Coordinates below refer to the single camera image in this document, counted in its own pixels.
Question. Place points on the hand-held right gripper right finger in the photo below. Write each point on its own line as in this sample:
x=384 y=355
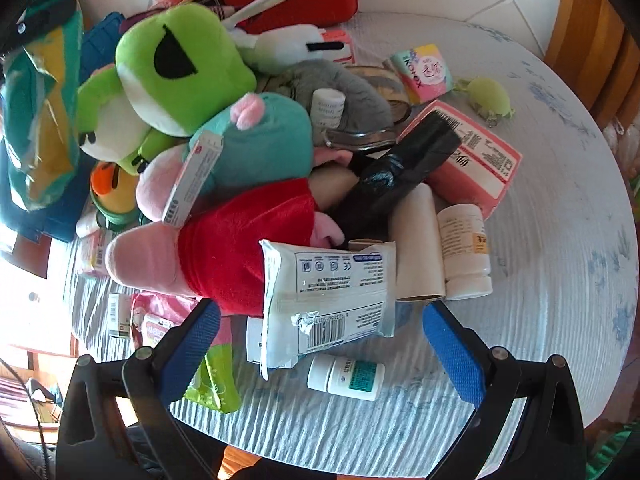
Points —
x=452 y=355

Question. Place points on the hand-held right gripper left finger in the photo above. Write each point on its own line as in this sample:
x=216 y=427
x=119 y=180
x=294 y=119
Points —
x=192 y=345

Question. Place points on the pink pig plush red dress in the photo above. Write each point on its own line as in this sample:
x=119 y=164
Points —
x=235 y=240

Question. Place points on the white wet wipes packet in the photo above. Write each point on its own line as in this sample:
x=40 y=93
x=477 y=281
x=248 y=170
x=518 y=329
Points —
x=325 y=300

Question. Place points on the large pink box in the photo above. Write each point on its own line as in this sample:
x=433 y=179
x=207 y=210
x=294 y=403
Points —
x=480 y=160

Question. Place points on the teal plush toy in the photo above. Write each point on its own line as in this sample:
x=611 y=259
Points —
x=270 y=140

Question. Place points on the green frog plush toy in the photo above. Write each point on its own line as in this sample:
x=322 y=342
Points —
x=175 y=60

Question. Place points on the bright green packet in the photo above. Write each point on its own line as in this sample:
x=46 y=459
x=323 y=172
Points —
x=217 y=380

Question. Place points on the pink printed packet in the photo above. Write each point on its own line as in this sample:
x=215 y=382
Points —
x=160 y=312

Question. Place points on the small white box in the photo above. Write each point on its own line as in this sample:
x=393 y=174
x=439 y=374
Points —
x=119 y=315

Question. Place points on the large white pill bottle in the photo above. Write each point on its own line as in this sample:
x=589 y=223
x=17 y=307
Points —
x=465 y=255

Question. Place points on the small green-label pill bottle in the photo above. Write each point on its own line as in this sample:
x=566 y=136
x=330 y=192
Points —
x=350 y=377

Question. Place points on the pink striped packet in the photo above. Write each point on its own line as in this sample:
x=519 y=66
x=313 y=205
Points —
x=95 y=252

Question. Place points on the grey bed sheet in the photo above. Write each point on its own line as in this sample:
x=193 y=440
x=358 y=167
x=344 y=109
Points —
x=550 y=260

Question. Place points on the white medicine box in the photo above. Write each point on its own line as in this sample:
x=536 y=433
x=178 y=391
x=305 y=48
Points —
x=190 y=185

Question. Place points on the green parrot plush toy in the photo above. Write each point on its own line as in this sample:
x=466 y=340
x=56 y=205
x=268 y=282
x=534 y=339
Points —
x=117 y=187

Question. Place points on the black bag roll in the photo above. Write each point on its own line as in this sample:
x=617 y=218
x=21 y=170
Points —
x=400 y=165

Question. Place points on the small white bottle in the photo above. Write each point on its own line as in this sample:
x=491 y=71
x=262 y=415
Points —
x=327 y=107

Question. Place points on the clear tape roll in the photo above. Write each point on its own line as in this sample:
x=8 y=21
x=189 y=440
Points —
x=385 y=87

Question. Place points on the green yellow snack bag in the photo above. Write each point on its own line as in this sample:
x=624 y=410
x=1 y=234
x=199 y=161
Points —
x=45 y=110

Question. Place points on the grey plush toy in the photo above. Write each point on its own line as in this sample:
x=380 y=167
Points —
x=355 y=90

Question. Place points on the colourful tissue pack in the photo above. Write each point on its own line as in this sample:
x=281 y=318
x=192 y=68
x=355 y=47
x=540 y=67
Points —
x=425 y=72

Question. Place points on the white plush toy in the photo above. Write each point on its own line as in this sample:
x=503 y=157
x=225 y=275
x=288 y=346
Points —
x=285 y=42

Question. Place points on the black gift box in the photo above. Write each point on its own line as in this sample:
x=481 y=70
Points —
x=210 y=2

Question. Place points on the wooden headboard frame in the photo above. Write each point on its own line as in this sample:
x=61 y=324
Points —
x=580 y=20

